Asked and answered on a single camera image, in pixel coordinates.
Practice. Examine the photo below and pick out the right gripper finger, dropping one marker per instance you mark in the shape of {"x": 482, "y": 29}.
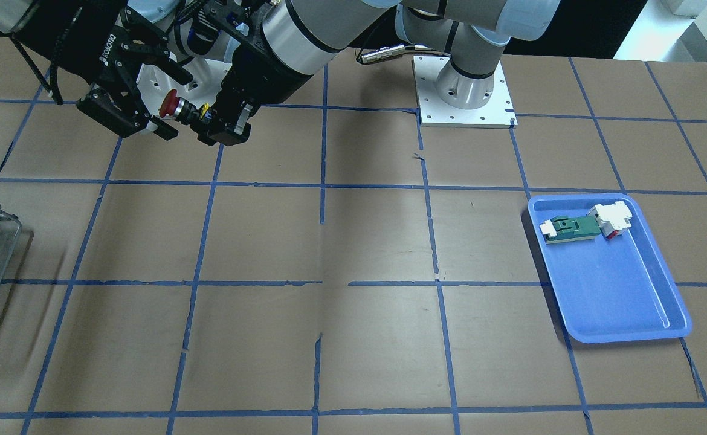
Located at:
{"x": 148, "y": 44}
{"x": 130, "y": 118}

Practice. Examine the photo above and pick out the blue plastic tray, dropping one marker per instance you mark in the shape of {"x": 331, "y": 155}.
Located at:
{"x": 610, "y": 290}

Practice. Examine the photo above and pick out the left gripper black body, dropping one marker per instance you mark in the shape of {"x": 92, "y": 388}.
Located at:
{"x": 255, "y": 74}

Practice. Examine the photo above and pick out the white circuit breaker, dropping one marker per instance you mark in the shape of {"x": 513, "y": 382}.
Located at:
{"x": 612, "y": 219}

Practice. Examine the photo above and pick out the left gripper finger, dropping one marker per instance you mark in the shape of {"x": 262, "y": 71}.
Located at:
{"x": 224, "y": 122}

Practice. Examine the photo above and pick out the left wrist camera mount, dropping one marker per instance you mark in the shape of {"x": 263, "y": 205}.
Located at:
{"x": 231, "y": 16}

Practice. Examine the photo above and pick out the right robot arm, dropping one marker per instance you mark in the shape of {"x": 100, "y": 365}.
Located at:
{"x": 48, "y": 35}

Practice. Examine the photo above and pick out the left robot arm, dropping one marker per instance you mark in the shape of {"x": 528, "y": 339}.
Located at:
{"x": 281, "y": 45}

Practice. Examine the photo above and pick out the green terminal block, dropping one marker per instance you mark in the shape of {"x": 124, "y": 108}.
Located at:
{"x": 561, "y": 229}

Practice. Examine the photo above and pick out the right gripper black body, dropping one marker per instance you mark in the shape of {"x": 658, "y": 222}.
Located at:
{"x": 113, "y": 55}

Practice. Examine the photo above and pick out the red emergency stop button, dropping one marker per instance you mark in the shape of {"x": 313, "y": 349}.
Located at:
{"x": 178, "y": 108}

